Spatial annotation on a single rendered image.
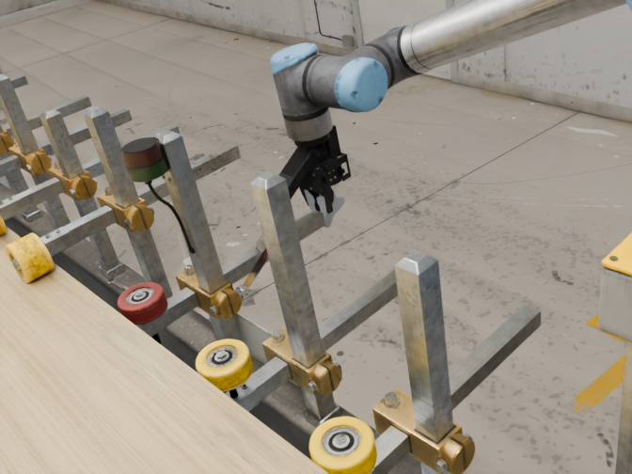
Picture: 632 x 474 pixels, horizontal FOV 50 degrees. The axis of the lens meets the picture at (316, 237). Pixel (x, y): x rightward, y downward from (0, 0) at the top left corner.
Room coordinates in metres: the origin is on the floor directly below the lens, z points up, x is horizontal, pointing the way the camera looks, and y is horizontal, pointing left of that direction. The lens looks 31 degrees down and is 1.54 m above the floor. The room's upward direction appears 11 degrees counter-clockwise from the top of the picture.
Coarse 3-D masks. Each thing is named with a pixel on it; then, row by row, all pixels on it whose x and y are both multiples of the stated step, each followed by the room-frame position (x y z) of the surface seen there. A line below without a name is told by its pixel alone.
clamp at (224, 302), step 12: (180, 276) 1.06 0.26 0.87; (192, 276) 1.06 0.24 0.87; (180, 288) 1.07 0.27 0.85; (192, 288) 1.02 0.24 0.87; (228, 288) 1.00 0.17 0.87; (204, 300) 1.00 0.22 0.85; (216, 300) 0.98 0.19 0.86; (228, 300) 0.98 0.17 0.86; (240, 300) 0.99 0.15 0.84; (216, 312) 0.97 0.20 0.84; (228, 312) 0.97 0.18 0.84
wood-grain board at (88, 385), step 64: (0, 256) 1.23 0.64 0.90; (0, 320) 0.99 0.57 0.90; (64, 320) 0.95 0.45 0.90; (128, 320) 0.92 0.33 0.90; (0, 384) 0.82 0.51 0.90; (64, 384) 0.79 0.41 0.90; (128, 384) 0.76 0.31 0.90; (192, 384) 0.73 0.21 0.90; (0, 448) 0.68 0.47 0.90; (64, 448) 0.66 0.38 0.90; (128, 448) 0.63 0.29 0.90; (192, 448) 0.61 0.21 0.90; (256, 448) 0.59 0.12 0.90
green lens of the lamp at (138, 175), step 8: (160, 160) 0.97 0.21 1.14; (128, 168) 0.97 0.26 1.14; (136, 168) 0.96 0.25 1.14; (144, 168) 0.95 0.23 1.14; (152, 168) 0.96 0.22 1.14; (160, 168) 0.97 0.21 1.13; (136, 176) 0.96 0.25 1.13; (144, 176) 0.95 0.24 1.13; (152, 176) 0.96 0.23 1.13; (160, 176) 0.96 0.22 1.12
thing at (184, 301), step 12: (312, 216) 1.20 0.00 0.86; (300, 228) 1.17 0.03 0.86; (312, 228) 1.19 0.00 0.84; (300, 240) 1.17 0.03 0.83; (252, 252) 1.11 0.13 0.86; (228, 264) 1.09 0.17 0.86; (240, 264) 1.08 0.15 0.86; (252, 264) 1.10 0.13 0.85; (228, 276) 1.06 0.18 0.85; (240, 276) 1.08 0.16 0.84; (168, 300) 1.01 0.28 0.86; (180, 300) 1.00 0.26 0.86; (192, 300) 1.01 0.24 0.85; (168, 312) 0.98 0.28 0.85; (180, 312) 0.99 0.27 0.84; (144, 324) 0.95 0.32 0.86; (156, 324) 0.96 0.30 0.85; (168, 324) 0.98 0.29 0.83
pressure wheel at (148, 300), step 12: (132, 288) 1.00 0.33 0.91; (144, 288) 1.00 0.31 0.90; (156, 288) 0.98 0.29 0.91; (120, 300) 0.97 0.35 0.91; (132, 300) 0.97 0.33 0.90; (144, 300) 0.96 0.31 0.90; (156, 300) 0.95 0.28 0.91; (120, 312) 0.95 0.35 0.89; (132, 312) 0.94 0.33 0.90; (144, 312) 0.94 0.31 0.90; (156, 312) 0.94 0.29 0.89; (156, 336) 0.97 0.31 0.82
